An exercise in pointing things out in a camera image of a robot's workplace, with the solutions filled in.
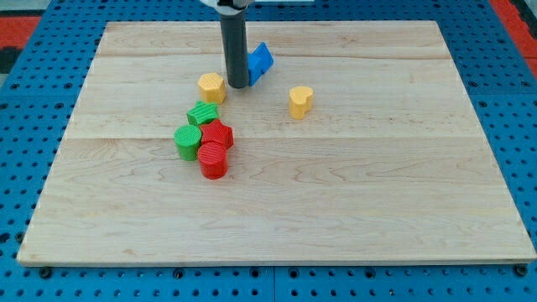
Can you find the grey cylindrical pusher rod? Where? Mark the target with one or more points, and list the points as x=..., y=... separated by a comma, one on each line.
x=234, y=40

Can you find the yellow hexagon block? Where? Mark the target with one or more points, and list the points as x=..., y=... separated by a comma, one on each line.
x=212, y=88

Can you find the yellow heart block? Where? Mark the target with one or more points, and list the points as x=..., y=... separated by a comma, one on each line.
x=300, y=101

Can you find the blue block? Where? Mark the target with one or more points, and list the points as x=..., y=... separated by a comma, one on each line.
x=259, y=62

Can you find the green star block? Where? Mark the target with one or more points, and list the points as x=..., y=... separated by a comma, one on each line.
x=202, y=113

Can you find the red star block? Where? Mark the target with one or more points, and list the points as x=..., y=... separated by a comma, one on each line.
x=217, y=132

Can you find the green cylinder block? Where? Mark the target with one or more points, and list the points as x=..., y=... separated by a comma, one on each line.
x=187, y=140

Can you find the red cylinder block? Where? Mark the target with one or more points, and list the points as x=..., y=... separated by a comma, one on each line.
x=213, y=160

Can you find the wooden board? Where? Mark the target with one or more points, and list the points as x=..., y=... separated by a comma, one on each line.
x=390, y=166

